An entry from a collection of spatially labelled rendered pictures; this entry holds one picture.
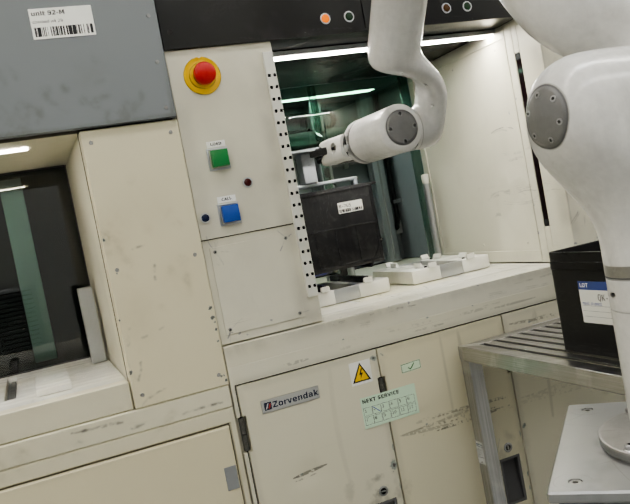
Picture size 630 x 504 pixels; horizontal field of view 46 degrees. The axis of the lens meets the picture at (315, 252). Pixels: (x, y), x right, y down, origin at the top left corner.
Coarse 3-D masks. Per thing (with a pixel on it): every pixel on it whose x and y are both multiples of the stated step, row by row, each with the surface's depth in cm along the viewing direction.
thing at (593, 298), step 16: (560, 256) 124; (576, 256) 120; (592, 256) 117; (560, 272) 125; (576, 272) 121; (592, 272) 118; (560, 288) 126; (576, 288) 122; (592, 288) 118; (560, 304) 126; (576, 304) 123; (592, 304) 119; (608, 304) 115; (560, 320) 127; (576, 320) 123; (592, 320) 120; (608, 320) 116; (576, 336) 124; (592, 336) 120; (608, 336) 117; (592, 352) 121; (608, 352) 118
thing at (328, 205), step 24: (312, 168) 169; (312, 192) 160; (336, 192) 162; (360, 192) 164; (312, 216) 160; (336, 216) 162; (360, 216) 164; (312, 240) 160; (336, 240) 162; (360, 240) 164; (336, 264) 162; (360, 264) 164
